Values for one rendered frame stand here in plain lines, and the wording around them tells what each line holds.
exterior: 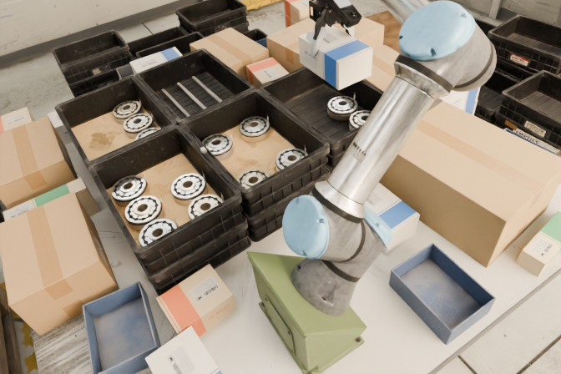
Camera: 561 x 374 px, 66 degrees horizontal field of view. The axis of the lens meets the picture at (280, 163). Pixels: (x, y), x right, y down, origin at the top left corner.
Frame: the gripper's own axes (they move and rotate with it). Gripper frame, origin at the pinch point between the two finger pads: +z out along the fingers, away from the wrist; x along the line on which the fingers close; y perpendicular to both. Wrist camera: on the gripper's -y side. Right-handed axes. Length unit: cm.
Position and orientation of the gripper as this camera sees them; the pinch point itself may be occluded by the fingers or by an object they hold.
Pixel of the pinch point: (334, 50)
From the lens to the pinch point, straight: 132.2
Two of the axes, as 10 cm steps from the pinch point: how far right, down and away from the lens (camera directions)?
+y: -5.3, -5.4, 6.5
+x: -8.5, 4.2, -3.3
